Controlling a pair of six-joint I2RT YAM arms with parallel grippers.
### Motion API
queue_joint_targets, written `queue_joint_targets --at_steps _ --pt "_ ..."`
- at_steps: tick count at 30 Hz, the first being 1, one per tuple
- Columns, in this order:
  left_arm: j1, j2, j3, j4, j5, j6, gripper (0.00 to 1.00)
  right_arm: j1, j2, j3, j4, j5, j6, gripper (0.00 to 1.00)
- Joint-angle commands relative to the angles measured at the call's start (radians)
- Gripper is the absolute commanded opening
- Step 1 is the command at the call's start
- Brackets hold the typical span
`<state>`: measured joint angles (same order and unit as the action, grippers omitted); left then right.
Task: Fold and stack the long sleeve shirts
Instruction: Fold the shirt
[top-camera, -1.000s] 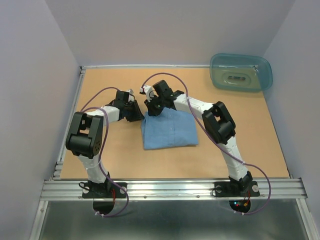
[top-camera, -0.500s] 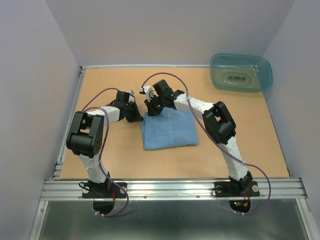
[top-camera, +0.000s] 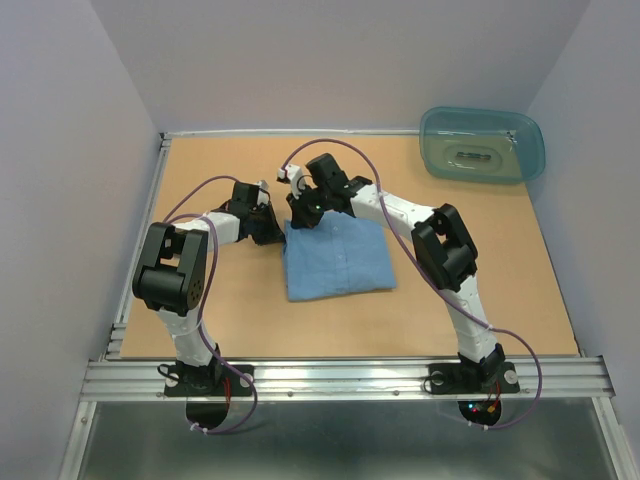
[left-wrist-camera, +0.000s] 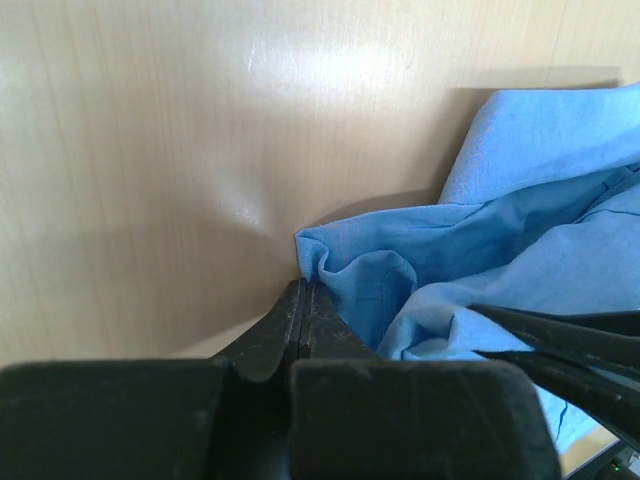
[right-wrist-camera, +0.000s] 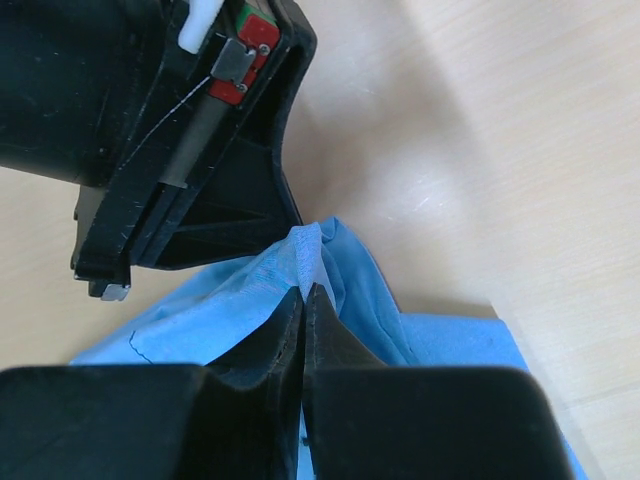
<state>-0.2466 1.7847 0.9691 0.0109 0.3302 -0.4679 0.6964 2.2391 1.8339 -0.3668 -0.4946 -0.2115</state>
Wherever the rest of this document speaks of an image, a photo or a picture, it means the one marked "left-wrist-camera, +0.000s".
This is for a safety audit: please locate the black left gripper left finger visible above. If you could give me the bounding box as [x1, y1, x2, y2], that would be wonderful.
[1, 280, 306, 479]

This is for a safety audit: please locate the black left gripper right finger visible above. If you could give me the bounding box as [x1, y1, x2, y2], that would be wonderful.
[289, 283, 562, 479]

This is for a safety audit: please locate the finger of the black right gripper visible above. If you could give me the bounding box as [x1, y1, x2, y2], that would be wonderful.
[480, 351, 639, 450]
[470, 304, 639, 380]

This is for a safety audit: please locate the light blue shirt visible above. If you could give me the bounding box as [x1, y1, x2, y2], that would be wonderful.
[293, 82, 640, 454]

